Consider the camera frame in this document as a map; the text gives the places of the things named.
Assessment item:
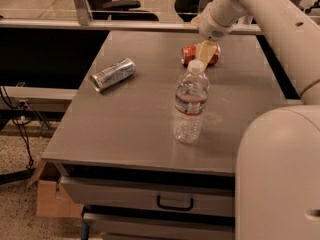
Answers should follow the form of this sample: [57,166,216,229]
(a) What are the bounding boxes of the black office chair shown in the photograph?
[87,0,158,21]

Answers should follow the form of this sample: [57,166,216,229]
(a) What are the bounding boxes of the top drawer with black handle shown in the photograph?
[60,176,234,217]

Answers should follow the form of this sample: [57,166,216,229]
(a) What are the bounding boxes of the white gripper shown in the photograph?
[191,2,238,65]

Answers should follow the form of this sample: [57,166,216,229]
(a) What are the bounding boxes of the grey metal drawer cabinet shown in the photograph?
[44,31,295,230]

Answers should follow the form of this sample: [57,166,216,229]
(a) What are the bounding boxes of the red coke can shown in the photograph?
[181,44,221,66]

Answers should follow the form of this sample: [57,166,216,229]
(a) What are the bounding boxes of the clear plastic water bottle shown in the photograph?
[173,59,210,143]

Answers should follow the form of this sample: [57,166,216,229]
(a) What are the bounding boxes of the lower grey drawer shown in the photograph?
[83,213,235,240]

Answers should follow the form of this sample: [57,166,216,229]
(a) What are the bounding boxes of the metal glass railing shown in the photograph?
[0,0,320,36]

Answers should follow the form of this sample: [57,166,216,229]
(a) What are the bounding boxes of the cardboard box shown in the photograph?
[27,160,83,218]

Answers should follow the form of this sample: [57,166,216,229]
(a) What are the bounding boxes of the black cables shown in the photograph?
[0,85,36,170]

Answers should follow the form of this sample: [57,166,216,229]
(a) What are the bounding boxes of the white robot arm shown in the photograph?
[196,0,320,240]

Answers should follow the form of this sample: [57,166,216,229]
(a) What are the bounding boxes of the silver blue energy drink can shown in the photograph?
[90,58,136,92]

